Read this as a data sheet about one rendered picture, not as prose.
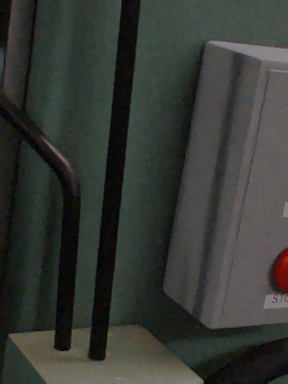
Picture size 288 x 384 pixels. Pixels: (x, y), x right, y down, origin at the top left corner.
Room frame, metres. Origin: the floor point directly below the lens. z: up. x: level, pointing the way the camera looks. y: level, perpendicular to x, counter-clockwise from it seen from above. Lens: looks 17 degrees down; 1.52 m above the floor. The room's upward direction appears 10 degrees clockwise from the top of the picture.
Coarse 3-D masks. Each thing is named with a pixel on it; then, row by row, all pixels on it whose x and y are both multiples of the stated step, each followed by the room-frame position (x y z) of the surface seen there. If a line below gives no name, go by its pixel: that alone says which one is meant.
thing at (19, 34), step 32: (0, 0) 0.51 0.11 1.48; (32, 0) 0.51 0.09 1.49; (0, 32) 0.51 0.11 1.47; (0, 64) 0.50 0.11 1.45; (0, 128) 0.50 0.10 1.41; (0, 160) 0.50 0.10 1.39; (0, 192) 0.50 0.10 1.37; (0, 224) 0.50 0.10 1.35; (0, 256) 0.50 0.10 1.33; (0, 288) 0.51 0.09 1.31
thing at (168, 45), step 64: (64, 0) 0.48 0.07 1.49; (192, 0) 0.52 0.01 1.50; (256, 0) 0.54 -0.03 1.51; (64, 64) 0.48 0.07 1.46; (192, 64) 0.52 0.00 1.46; (64, 128) 0.48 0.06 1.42; (128, 192) 0.51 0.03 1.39; (128, 256) 0.51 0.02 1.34; (0, 320) 0.51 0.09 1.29; (128, 320) 0.52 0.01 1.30; (192, 320) 0.54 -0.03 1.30
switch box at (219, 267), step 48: (240, 48) 0.51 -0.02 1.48; (240, 96) 0.49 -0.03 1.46; (192, 144) 0.52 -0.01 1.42; (240, 144) 0.48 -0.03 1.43; (192, 192) 0.51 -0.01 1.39; (240, 192) 0.48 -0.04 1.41; (192, 240) 0.50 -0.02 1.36; (240, 240) 0.48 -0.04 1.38; (192, 288) 0.50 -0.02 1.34; (240, 288) 0.48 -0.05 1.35
